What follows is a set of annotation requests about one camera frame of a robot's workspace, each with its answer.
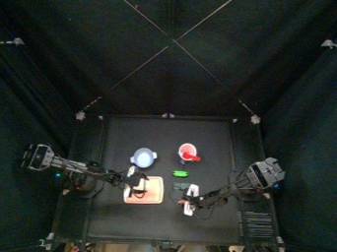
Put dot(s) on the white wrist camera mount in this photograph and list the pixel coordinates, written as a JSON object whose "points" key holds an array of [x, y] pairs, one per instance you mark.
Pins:
{"points": [[193, 189], [131, 170]]}

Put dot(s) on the bright green toy vegetable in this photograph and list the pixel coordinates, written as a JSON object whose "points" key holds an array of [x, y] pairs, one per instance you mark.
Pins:
{"points": [[181, 173]]}

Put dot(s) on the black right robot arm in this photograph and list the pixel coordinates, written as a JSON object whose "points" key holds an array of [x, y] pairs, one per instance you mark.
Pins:
{"points": [[264, 174]]}

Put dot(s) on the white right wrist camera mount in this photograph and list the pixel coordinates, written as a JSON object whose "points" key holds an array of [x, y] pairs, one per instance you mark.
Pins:
{"points": [[193, 189]]}

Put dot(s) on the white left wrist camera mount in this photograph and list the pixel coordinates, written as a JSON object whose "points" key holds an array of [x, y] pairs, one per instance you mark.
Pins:
{"points": [[131, 170]]}

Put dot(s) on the orange wooden tray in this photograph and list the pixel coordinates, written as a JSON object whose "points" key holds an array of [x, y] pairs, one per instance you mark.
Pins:
{"points": [[151, 193]]}

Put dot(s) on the red plastic cup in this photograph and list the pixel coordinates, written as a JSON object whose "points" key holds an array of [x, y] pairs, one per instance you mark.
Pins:
{"points": [[185, 150]]}

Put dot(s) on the black ribbed plate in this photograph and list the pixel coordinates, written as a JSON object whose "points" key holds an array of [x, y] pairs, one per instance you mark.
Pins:
{"points": [[258, 226]]}

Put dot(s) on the red plastic spoon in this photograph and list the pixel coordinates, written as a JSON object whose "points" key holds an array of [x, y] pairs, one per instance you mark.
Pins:
{"points": [[193, 157]]}

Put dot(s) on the metal corner bracket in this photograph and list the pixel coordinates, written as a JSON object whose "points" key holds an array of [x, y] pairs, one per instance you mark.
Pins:
{"points": [[328, 43], [81, 115], [16, 41], [256, 118]]}

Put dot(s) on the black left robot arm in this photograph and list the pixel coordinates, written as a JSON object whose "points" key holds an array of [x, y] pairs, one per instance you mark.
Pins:
{"points": [[66, 164]]}

